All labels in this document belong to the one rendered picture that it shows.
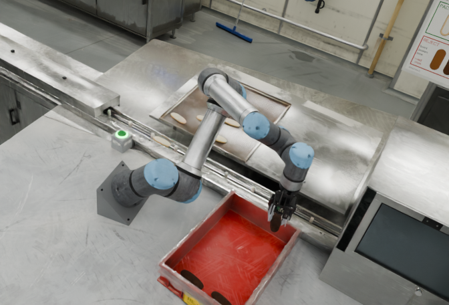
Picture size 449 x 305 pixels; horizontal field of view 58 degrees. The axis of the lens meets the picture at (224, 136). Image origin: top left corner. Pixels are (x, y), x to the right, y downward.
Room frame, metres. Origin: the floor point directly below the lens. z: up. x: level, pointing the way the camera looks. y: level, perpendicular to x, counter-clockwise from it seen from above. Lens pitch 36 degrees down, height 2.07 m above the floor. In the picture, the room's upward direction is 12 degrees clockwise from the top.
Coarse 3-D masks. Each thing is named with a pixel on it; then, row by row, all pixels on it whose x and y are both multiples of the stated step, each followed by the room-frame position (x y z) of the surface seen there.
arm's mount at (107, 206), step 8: (120, 168) 1.18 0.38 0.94; (128, 168) 1.21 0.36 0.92; (112, 176) 1.13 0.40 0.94; (104, 184) 1.07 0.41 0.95; (96, 192) 1.03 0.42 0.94; (104, 192) 1.05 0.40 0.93; (104, 200) 1.02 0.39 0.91; (112, 200) 1.04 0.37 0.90; (144, 200) 1.15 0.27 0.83; (104, 208) 1.02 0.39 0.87; (112, 208) 1.02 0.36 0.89; (120, 208) 1.04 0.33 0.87; (128, 208) 1.06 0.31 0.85; (136, 208) 1.09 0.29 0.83; (104, 216) 1.03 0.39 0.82; (112, 216) 1.02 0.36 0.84; (120, 216) 1.01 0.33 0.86; (128, 216) 1.04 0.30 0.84; (128, 224) 1.01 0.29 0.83
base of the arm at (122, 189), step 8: (120, 176) 1.11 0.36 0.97; (128, 176) 1.10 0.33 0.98; (112, 184) 1.09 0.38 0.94; (120, 184) 1.08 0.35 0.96; (128, 184) 1.08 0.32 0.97; (112, 192) 1.07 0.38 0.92; (120, 192) 1.06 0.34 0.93; (128, 192) 1.06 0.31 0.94; (136, 192) 1.06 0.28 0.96; (120, 200) 1.05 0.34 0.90; (128, 200) 1.05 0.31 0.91; (136, 200) 1.06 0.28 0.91
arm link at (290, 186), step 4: (284, 176) 1.00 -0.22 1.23; (280, 180) 1.01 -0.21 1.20; (284, 180) 0.99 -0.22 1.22; (288, 180) 0.99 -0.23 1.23; (304, 180) 1.00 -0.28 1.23; (284, 184) 0.99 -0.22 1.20; (288, 184) 0.98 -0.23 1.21; (292, 184) 0.98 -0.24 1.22; (296, 184) 0.98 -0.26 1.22; (300, 184) 0.99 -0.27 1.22; (288, 188) 0.98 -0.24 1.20; (292, 188) 0.98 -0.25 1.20; (296, 188) 0.98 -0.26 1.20; (300, 188) 1.00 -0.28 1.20
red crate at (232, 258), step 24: (240, 216) 1.17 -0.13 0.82; (216, 240) 1.02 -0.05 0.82; (240, 240) 1.04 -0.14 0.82; (264, 240) 1.07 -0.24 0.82; (192, 264) 0.89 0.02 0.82; (216, 264) 0.91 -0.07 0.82; (240, 264) 0.93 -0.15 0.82; (264, 264) 0.96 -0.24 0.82; (168, 288) 0.78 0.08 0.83; (216, 288) 0.82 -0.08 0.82; (240, 288) 0.84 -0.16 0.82
